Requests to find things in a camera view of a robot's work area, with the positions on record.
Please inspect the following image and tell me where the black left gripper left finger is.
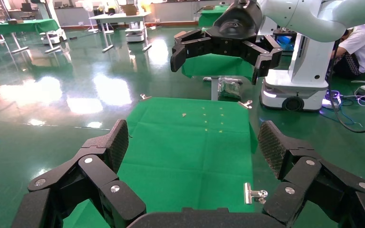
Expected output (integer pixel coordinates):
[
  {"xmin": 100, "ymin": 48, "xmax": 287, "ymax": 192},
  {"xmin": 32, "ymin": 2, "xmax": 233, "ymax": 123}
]
[{"xmin": 10, "ymin": 119, "xmax": 146, "ymax": 228}]

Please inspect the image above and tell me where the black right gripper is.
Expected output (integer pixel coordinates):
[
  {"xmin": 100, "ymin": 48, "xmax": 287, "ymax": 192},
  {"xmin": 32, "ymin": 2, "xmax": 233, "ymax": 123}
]
[{"xmin": 170, "ymin": 0, "xmax": 283, "ymax": 86}]

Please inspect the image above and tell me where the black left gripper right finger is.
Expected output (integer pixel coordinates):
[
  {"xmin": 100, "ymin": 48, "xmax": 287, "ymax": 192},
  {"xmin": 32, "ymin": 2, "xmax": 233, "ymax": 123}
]
[{"xmin": 258, "ymin": 121, "xmax": 365, "ymax": 228}]

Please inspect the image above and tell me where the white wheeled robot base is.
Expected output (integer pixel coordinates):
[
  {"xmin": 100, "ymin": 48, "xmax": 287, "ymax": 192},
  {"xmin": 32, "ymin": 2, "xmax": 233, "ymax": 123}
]
[{"xmin": 258, "ymin": 16, "xmax": 336, "ymax": 112}]

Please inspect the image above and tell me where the brown cardboard box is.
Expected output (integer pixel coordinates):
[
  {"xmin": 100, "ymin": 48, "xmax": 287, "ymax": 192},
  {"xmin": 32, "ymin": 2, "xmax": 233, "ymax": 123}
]
[{"xmin": 121, "ymin": 3, "xmax": 139, "ymax": 16}]

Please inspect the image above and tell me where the table with green cloth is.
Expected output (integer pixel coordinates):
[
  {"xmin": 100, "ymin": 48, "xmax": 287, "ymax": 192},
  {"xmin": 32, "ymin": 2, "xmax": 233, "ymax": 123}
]
[
  {"xmin": 0, "ymin": 18, "xmax": 62, "ymax": 54},
  {"xmin": 197, "ymin": 5, "xmax": 231, "ymax": 29},
  {"xmin": 181, "ymin": 53, "xmax": 256, "ymax": 101}
]

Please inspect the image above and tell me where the clear plastic bag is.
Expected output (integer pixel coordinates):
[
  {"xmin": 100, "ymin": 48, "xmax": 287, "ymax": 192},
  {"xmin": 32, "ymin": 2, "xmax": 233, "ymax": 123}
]
[{"xmin": 218, "ymin": 78, "xmax": 243, "ymax": 101}]

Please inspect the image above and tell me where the white device purple light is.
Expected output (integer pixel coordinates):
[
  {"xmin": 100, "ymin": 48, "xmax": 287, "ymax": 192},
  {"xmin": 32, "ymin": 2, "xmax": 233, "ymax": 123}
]
[{"xmin": 321, "ymin": 90, "xmax": 342, "ymax": 110}]

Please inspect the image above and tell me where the green table cloth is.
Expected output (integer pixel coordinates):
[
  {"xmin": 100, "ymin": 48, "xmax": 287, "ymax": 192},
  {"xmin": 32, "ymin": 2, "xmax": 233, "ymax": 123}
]
[{"xmin": 63, "ymin": 96, "xmax": 259, "ymax": 228}]

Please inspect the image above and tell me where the white mobile robot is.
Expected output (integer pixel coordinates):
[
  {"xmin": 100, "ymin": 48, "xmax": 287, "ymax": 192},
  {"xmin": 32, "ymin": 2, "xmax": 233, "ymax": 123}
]
[
  {"xmin": 38, "ymin": 0, "xmax": 67, "ymax": 45},
  {"xmin": 125, "ymin": 21, "xmax": 146, "ymax": 43}
]

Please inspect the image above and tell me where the seated person white shirt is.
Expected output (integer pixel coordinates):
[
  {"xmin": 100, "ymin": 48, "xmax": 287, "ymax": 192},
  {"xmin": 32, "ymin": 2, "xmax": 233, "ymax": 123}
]
[{"xmin": 327, "ymin": 25, "xmax": 365, "ymax": 79}]

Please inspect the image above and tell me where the white standing fan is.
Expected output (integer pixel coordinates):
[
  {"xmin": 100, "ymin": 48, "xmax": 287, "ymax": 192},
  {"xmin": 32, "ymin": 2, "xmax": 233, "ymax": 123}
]
[{"xmin": 81, "ymin": 0, "xmax": 100, "ymax": 34}]

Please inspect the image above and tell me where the black office chair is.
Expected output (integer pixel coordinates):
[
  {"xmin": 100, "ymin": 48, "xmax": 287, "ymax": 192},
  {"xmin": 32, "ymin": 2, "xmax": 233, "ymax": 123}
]
[{"xmin": 20, "ymin": 2, "xmax": 35, "ymax": 19}]

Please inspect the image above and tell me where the blue cable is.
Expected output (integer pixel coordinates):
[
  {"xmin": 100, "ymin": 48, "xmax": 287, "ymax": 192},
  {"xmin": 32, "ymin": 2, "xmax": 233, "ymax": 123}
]
[{"xmin": 319, "ymin": 97, "xmax": 364, "ymax": 128}]

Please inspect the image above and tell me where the black cable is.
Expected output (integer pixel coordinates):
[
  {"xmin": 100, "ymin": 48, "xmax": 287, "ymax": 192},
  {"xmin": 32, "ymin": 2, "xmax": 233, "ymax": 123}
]
[{"xmin": 327, "ymin": 39, "xmax": 365, "ymax": 133}]

